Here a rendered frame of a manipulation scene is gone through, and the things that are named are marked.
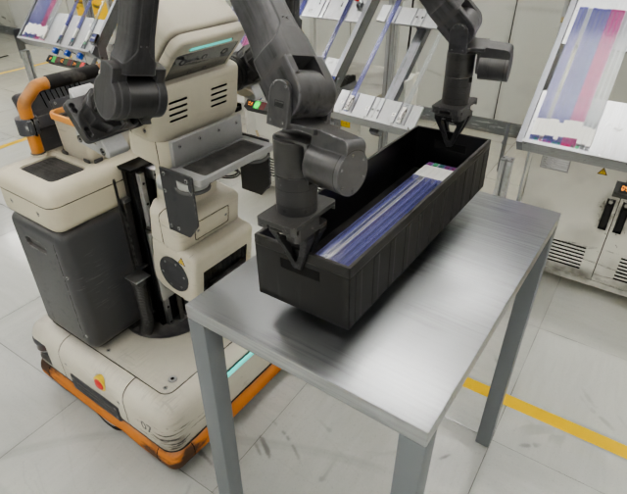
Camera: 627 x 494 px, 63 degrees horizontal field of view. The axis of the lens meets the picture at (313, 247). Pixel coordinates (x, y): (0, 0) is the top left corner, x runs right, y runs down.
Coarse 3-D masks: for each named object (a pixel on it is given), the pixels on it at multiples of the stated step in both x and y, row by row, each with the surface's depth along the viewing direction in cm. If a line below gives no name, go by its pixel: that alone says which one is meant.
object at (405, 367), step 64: (256, 256) 100; (448, 256) 100; (512, 256) 100; (192, 320) 89; (256, 320) 84; (320, 320) 84; (384, 320) 84; (448, 320) 84; (512, 320) 129; (320, 384) 75; (384, 384) 73; (448, 384) 73
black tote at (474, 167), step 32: (416, 128) 116; (384, 160) 107; (416, 160) 121; (448, 160) 116; (480, 160) 107; (320, 192) 90; (384, 192) 111; (448, 192) 95; (416, 224) 87; (320, 256) 73; (384, 256) 79; (416, 256) 92; (288, 288) 80; (320, 288) 75; (352, 288) 72; (384, 288) 83; (352, 320) 76
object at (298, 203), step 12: (276, 180) 67; (288, 180) 66; (300, 180) 66; (276, 192) 68; (288, 192) 67; (300, 192) 67; (312, 192) 68; (276, 204) 70; (288, 204) 68; (300, 204) 68; (312, 204) 68; (324, 204) 72; (264, 216) 69; (276, 216) 69; (288, 216) 69; (300, 216) 68; (312, 216) 69; (288, 228) 66; (300, 228) 67
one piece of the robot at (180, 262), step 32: (224, 64) 117; (192, 96) 112; (224, 96) 120; (160, 128) 108; (192, 128) 116; (160, 160) 119; (160, 192) 127; (224, 192) 134; (160, 224) 126; (224, 224) 137; (160, 256) 133; (192, 256) 126; (224, 256) 135; (192, 288) 131
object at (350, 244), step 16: (416, 176) 110; (432, 176) 109; (400, 192) 103; (416, 192) 103; (384, 208) 98; (400, 208) 98; (352, 224) 93; (368, 224) 93; (384, 224) 93; (336, 240) 89; (352, 240) 89; (368, 240) 88; (336, 256) 85; (352, 256) 85
